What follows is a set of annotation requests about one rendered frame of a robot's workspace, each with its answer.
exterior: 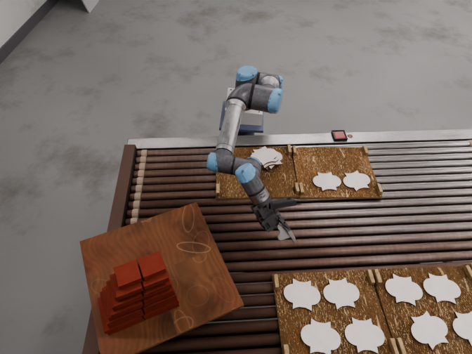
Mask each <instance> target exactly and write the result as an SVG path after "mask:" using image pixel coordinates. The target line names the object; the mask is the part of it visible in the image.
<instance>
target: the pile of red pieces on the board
mask: <svg viewBox="0 0 472 354"><path fill-rule="evenodd" d="M138 263H139V264H138ZM138 263H137V260H133V261H130V262H128V263H125V264H122V265H119V266H117V267H114V272H115V273H113V274H111V275H110V280H108V281H107V282H106V284H107V286H106V287H103V288H102V291H101V292H100V297H99V298H97V300H98V307H99V311H100V317H101V321H102V325H103V331H104V333H105V334H108V335H111V334H114V333H116V332H119V331H121V330H123V329H126V328H128V327H131V326H133V325H136V324H138V323H140V322H143V321H144V318H145V319H146V320H147V319H150V318H151V317H154V316H156V315H159V314H162V313H165V312H166V311H168V310H171V309H174V308H176V307H179V301H178V297H177V295H176V292H175V289H174V287H173V284H172V281H171V278H170V276H169V272H168V271H167V269H166V266H165V264H164V261H163V259H162V256H161V255H160V252H159V251H157V252H155V253H152V254H149V255H147V256H144V257H142V258H138Z"/></svg>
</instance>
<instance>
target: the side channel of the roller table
mask: <svg viewBox="0 0 472 354"><path fill-rule="evenodd" d="M136 157H137V149H136V145H124V151H123V155H122V161H121V165H120V169H119V175H118V179H117V185H116V189H115V193H114V199H113V203H112V210H111V214H110V220H109V223H108V227H107V232H109V231H111V230H115V229H117V228H121V227H124V226H125V220H126V219H127V216H126V212H127V210H129V208H128V203H129V202H130V199H129V195H130V194H131V186H132V179H133V178H134V177H133V172H134V171H135V168H134V166H135V164H136ZM82 354H100V351H99V347H98V340H97V335H96V328H95V324H94V319H93V312H92V309H91V313H90V317H89V321H88V327H87V331H86V338H85V342H84V347H83V351H82Z"/></svg>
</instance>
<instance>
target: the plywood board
mask: <svg viewBox="0 0 472 354"><path fill-rule="evenodd" d="M80 246H81V253H82V258H83V262H84V269H85V273H86V281H87V285H88V292H89V296H90V301H91V308H92V312H93V319H94V324H95V328H96V335H97V340H98V347H99V351H100V354H138V353H140V352H143V351H144V350H147V349H149V348H151V347H153V346H156V345H158V344H160V343H163V342H165V341H168V340H169V339H172V338H174V337H176V336H178V335H181V334H183V333H186V332H188V331H190V330H192V329H194V328H196V327H199V326H201V325H204V324H206V323H208V322H210V321H212V320H215V319H217V318H219V317H221V316H224V315H226V314H228V313H231V312H232V311H234V310H237V309H239V308H242V307H244V304H243V302H242V299H241V297H240V295H239V293H238V291H237V288H236V286H235V284H234V282H233V280H232V278H231V276H230V273H229V271H228V269H227V267H226V265H225V263H224V260H223V258H222V256H221V254H220V251H219V250H218V247H217V246H216V243H215V241H214V239H213V237H212V235H211V232H210V230H209V228H208V226H207V223H206V221H205V220H204V217H203V215H202V212H201V211H200V209H199V207H198V204H197V203H196V202H195V203H192V204H189V205H186V206H182V207H180V208H177V209H174V210H172V211H168V212H166V213H163V214H160V215H157V216H153V217H151V218H147V219H145V220H142V221H139V222H136V223H132V224H130V225H126V226H124V227H121V228H117V229H115V230H111V231H109V232H105V233H103V234H101V235H97V236H95V237H91V238H88V239H86V240H82V241H80ZM157 251H159V252H160V255H161V256H162V259H163V261H164V264H165V266H166V269H167V271H168V272H169V276H170V278H171V281H172V284H173V287H174V289H175V292H176V295H177V297H178V301H179V307H176V308H174V309H171V310H168V311H166V312H165V313H162V314H159V315H156V316H154V317H151V318H150V319H147V320H146V319H145V318H144V321H143V322H140V323H138V324H135V325H133V326H131V327H128V328H126V329H123V330H121V331H119V332H116V333H114V334H111V335H108V334H105V333H104V331H103V325H102V321H101V317H100V311H99V307H98V300H97V298H99V297H100V292H101V291H102V288H103V287H106V286H107V284H106V282H107V281H108V280H110V275H111V274H113V273H115V272H114V267H117V266H120V265H122V264H125V263H128V262H130V261H133V260H137V263H138V258H142V257H144V256H147V255H149V254H152V253H155V252H157ZM138 264H139V263H138Z"/></svg>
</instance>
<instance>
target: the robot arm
mask: <svg viewBox="0 0 472 354"><path fill-rule="evenodd" d="M282 83H283V78H282V77H281V76H279V75H277V74H276V75H275V74H268V73H263V72H258V70H257V69H256V68H255V67H253V66H244V67H241V68H239V69H238V71H237V75H236V82H235V89H234V90H233V91H232V92H231V93H230V95H229V96H228V98H227V100H226V103H225V107H226V111H225V116H224V120H223V124H222V127H221V132H220V135H219V138H218V142H217V146H216V151H215V152H210V153H209V156H208V159H207V163H206V167H207V169H208V170H210V171H215V172H217V173H218V172H219V173H226V174H230V175H234V176H236V177H237V179H238V181H239V182H240V184H241V185H242V187H243V188H244V190H245V192H246V193H247V195H248V197H249V199H250V200H251V202H252V204H253V205H252V206H250V207H251V210H252V211H253V212H254V214H255V216H256V219H257V220H258V222H259V223H260V225H261V227H263V229H264V230H267V232H270V231H271V230H274V229H275V228H276V227H277V229H278V230H279V231H280V233H279V235H278V236H277V238H278V240H280V241H282V240H285V239H288V238H291V239H292V241H293V242H294V244H295V243H296V238H295V236H294V234H293V232H292V231H291V229H290V228H289V226H288V225H287V223H286V221H285V220H284V219H283V217H282V215H281V214H280V212H279V211H278V210H277V209H279V208H284V207H292V206H296V200H295V199H293V198H291V197H288V198H284V199H275V200H271V197H270V195H269V193H268V191H267V189H266V187H265V186H264V184H263V182H262V180H261V179H260V174H261V162H260V161H259V159H257V158H256V157H248V158H247V159H243V158H239V157H233V152H234V149H235V143H236V140H237V134H238V131H239V127H240V122H241V119H242V113H243V112H245V111H247V110H258V111H262V112H269V113H271V114H272V113H273V114H277V113H278V112H279V109H280V106H281V102H282V96H283V90H282Z"/></svg>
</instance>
